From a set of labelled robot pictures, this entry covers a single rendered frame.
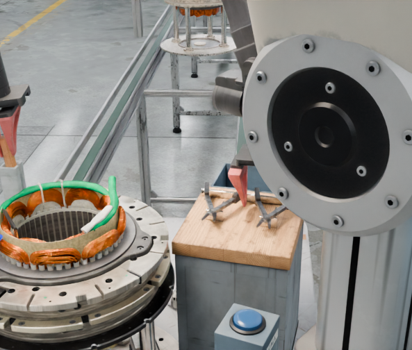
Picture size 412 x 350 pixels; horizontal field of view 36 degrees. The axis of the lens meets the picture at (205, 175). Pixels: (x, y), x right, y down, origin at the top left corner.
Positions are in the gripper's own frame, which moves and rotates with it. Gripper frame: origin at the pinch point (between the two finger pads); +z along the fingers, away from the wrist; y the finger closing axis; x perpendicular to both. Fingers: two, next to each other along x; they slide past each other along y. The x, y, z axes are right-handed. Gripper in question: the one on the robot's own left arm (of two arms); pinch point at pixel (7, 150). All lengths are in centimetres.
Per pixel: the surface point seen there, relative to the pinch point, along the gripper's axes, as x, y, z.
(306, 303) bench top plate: -13, -47, 48
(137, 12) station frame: -255, -3, 35
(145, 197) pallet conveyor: -181, 1, 108
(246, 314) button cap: 22.3, -33.2, 19.5
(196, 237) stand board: 4.8, -27.3, 17.1
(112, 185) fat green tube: 3.4, -15.5, 6.6
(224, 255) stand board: 8.6, -31.3, 18.7
